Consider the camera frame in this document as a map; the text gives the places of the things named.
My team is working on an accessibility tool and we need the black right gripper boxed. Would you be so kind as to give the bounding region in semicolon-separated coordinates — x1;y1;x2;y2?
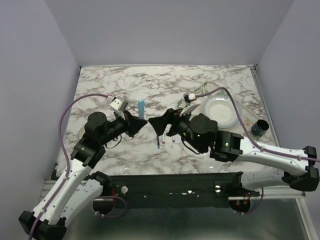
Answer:
147;105;204;153

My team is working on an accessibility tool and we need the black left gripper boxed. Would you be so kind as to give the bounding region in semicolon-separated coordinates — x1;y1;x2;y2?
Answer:
99;109;148;145

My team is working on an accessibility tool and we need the blue transparent gel pen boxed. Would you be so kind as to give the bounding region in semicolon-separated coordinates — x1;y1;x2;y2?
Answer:
156;135;160;149

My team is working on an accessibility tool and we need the light blue rectangular block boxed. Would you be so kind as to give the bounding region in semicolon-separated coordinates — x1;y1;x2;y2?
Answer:
138;99;145;120

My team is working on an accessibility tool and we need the light blue eraser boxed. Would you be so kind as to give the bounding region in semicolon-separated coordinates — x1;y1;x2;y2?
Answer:
164;124;171;134

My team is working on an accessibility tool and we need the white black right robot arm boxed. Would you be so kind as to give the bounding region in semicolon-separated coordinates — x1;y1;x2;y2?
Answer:
148;108;320;196

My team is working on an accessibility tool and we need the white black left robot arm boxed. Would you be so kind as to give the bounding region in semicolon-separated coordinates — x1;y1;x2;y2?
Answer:
18;111;147;240

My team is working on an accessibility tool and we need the teal bowl white inside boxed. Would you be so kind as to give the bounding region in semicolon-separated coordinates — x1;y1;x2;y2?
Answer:
77;126;86;140

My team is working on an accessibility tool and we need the white plate blue rim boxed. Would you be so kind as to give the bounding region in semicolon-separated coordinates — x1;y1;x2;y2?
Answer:
203;95;239;129

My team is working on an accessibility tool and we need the floral leaf pattern tray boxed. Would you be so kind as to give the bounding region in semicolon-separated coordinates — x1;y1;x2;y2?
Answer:
192;89;273;144

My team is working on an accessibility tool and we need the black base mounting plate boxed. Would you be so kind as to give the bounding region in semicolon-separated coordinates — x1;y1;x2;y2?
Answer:
79;172;261;210

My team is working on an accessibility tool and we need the dark blue mug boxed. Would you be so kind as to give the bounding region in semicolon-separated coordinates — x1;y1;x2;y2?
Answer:
251;119;270;137

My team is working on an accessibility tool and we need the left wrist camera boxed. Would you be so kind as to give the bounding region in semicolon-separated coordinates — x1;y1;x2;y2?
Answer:
109;96;128;112

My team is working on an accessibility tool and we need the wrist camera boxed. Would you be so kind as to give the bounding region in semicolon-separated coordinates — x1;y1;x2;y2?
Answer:
179;93;201;117
109;96;128;112

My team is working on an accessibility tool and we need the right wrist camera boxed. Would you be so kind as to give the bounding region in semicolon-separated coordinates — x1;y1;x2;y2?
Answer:
179;93;201;117

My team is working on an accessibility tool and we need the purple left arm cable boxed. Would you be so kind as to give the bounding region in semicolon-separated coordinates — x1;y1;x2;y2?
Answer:
27;92;127;240

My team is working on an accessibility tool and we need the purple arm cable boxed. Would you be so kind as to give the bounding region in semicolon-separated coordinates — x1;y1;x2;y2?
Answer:
196;86;320;161
27;92;127;240

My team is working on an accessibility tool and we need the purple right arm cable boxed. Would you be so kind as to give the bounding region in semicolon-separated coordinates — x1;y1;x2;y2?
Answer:
196;86;320;161

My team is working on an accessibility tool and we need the aluminium frame rail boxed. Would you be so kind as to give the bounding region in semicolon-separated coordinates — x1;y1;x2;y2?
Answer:
250;64;281;147

